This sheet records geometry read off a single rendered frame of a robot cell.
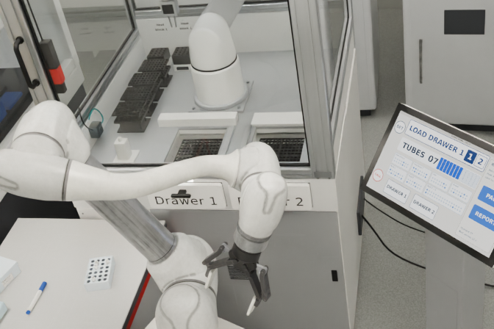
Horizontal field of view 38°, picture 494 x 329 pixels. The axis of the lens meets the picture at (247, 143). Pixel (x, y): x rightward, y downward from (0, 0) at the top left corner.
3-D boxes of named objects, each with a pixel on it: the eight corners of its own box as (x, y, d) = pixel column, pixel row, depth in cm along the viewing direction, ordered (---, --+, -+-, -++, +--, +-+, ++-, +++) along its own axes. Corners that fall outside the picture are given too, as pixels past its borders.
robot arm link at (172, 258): (183, 326, 212) (187, 272, 230) (228, 304, 207) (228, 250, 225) (-9, 153, 174) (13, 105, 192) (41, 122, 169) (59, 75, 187)
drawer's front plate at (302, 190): (312, 210, 254) (309, 186, 247) (232, 208, 261) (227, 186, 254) (312, 206, 255) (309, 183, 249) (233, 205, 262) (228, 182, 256)
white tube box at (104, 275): (110, 288, 246) (107, 281, 244) (87, 291, 246) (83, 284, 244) (115, 263, 256) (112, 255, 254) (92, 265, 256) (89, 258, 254)
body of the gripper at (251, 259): (270, 243, 186) (260, 268, 191) (242, 227, 188) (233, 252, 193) (256, 258, 180) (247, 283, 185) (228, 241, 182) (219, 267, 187)
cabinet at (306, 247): (356, 355, 299) (342, 211, 253) (126, 341, 325) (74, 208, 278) (369, 203, 374) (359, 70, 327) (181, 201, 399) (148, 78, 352)
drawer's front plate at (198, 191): (226, 208, 261) (220, 186, 255) (151, 208, 268) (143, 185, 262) (226, 205, 263) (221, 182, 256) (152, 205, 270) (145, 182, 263)
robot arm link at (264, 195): (277, 244, 177) (274, 209, 188) (296, 197, 169) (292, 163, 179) (234, 236, 175) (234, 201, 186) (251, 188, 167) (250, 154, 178)
